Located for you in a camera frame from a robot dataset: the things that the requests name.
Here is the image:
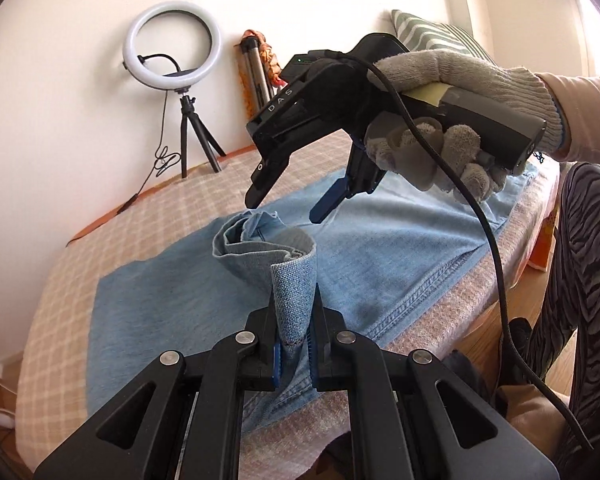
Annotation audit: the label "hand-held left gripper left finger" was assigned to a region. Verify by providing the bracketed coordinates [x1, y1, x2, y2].
[32, 295, 283, 480]

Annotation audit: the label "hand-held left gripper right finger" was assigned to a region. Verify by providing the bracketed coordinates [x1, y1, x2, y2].
[307, 282, 561, 480]

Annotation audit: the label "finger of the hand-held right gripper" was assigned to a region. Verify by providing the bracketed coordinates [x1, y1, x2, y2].
[244, 150, 294, 209]
[310, 141, 387, 225]

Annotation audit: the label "light blue denim pants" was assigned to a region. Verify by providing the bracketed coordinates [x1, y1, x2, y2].
[87, 162, 541, 436]

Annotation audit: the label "person's right forearm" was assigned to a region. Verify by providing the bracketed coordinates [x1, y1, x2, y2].
[535, 71, 600, 163]

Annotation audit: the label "person's right hand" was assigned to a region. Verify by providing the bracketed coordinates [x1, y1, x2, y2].
[362, 49, 566, 205]

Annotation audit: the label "silver folded tripod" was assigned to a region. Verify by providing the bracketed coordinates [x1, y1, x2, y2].
[239, 34, 276, 111]

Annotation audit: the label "black mini tripod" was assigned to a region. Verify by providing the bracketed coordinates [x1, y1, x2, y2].
[177, 87, 227, 179]

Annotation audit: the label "green striped pillow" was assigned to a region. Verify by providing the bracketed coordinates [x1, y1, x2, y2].
[390, 9, 491, 61]

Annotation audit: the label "pink checked blanket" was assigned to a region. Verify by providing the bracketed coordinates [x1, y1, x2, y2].
[15, 145, 563, 480]

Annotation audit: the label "person's zebra print leggings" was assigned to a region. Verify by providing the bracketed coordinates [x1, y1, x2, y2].
[522, 162, 600, 471]

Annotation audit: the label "black ring light cable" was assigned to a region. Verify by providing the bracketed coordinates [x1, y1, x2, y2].
[115, 94, 179, 217]

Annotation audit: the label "wooden bed frame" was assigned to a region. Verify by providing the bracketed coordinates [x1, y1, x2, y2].
[385, 260, 581, 411]

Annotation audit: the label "white ring light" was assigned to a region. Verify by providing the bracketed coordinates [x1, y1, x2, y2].
[121, 1, 226, 90]

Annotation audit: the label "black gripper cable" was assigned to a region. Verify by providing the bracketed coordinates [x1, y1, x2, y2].
[325, 49, 595, 451]

